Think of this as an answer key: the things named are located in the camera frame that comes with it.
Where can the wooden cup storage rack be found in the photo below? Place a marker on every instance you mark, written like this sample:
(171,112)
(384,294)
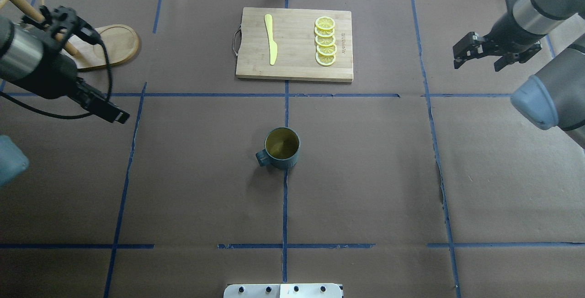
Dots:
(121,42)

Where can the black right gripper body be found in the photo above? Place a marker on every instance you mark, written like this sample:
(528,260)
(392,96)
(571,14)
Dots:
(506,29)

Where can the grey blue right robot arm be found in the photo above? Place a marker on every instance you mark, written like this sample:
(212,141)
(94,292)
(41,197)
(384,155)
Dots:
(553,97)

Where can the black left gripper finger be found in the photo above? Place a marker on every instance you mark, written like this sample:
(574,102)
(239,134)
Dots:
(96,103)

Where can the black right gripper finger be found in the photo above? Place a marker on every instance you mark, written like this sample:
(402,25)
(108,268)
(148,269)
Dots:
(509,58)
(471,46)

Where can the yellow plastic knife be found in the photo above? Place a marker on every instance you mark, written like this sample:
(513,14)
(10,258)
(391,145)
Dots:
(273,46)

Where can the bamboo cutting board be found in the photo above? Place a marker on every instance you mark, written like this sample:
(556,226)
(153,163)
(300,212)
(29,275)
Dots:
(294,34)

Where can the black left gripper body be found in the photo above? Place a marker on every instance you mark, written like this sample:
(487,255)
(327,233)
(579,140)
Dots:
(54,75)

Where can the dark blue HOME mug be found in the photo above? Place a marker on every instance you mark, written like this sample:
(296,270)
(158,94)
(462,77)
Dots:
(281,149)

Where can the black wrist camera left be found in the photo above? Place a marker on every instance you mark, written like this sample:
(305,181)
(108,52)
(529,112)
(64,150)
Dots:
(64,19)

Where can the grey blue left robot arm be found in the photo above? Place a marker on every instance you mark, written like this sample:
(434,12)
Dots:
(18,43)

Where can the lemon slice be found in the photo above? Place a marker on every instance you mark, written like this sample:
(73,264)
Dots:
(321,33)
(325,60)
(325,23)
(325,41)
(329,50)

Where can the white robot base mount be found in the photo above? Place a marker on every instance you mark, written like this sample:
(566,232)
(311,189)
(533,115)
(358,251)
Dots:
(284,290)

